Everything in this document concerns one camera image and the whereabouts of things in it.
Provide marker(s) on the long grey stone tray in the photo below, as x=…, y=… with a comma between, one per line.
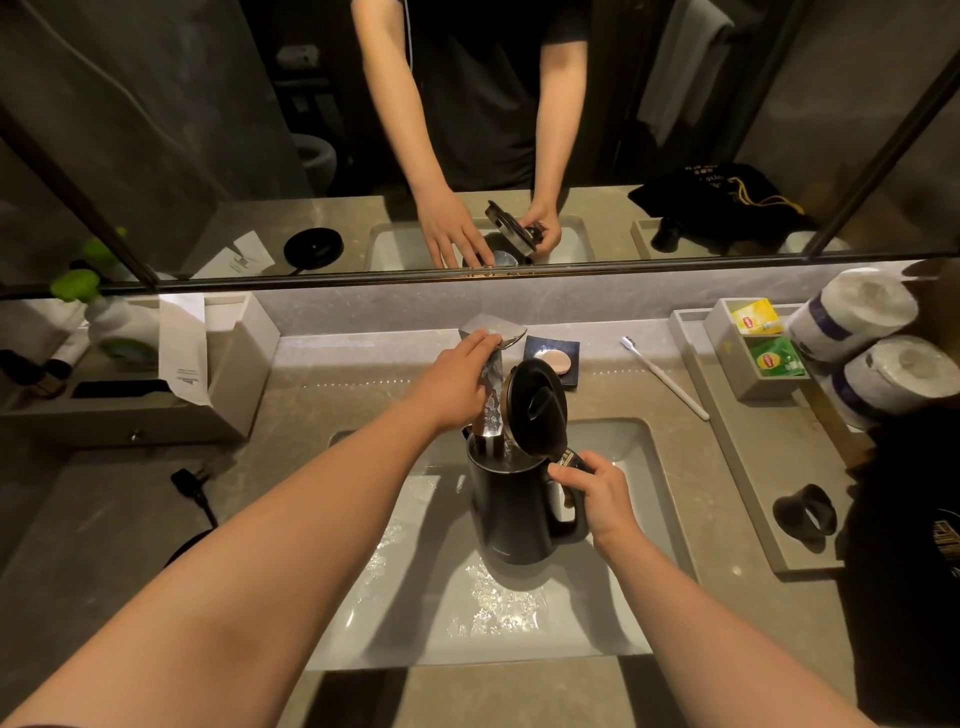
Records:
x=757, y=457

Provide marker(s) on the person's right hand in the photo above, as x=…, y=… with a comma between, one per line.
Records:
x=604, y=499

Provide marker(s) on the person's left forearm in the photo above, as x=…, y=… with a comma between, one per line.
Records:
x=247, y=585

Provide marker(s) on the black kettle base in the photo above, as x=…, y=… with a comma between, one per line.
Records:
x=187, y=547

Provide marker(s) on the grey tea bag box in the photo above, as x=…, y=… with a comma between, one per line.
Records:
x=731, y=367

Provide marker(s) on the person's left fingers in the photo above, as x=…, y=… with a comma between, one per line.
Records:
x=480, y=343

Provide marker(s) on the person's right thumb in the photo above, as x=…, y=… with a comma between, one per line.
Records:
x=570, y=472

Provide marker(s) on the wall mirror with dark frame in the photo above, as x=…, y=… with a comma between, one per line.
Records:
x=150, y=112

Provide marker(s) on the round beige soap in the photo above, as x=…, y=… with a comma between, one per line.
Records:
x=558, y=364

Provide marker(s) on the person's left hand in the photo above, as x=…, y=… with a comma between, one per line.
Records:
x=446, y=390

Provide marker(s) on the white paper card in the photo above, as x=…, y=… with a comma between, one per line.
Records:
x=182, y=352

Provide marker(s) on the white toothbrush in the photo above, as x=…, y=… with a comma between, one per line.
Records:
x=664, y=377

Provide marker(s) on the dark square soap dish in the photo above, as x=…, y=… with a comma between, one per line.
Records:
x=534, y=354

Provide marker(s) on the dark grey electric kettle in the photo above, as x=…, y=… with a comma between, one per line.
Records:
x=514, y=510

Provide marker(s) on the grey amenities organizer box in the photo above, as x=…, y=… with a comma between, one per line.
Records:
x=240, y=360

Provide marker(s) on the white bottle with green pump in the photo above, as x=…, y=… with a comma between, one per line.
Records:
x=124, y=326

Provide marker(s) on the black cup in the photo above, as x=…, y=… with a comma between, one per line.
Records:
x=802, y=517

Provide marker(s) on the white sink basin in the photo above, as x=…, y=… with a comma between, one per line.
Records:
x=450, y=600

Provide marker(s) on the wrapped white toilet paper roll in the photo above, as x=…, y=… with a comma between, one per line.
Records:
x=851, y=311
x=896, y=379

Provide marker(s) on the green tea bag packet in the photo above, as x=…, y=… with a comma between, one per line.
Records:
x=776, y=358

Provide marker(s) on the yellow tea bag packet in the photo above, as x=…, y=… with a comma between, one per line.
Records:
x=757, y=317

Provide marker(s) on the person's right forearm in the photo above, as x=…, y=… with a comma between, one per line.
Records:
x=720, y=645

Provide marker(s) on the chrome faucet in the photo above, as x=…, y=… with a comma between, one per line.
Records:
x=493, y=405

